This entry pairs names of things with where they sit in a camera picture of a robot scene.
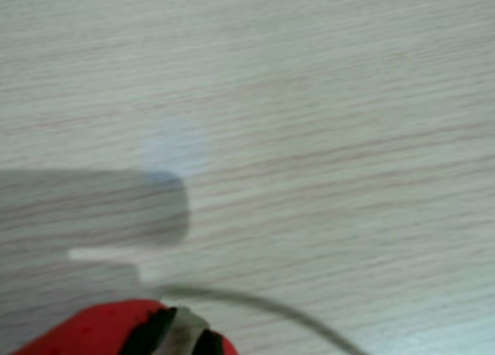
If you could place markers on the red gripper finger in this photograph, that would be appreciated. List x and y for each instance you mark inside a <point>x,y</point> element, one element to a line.
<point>193,335</point>
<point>104,328</point>

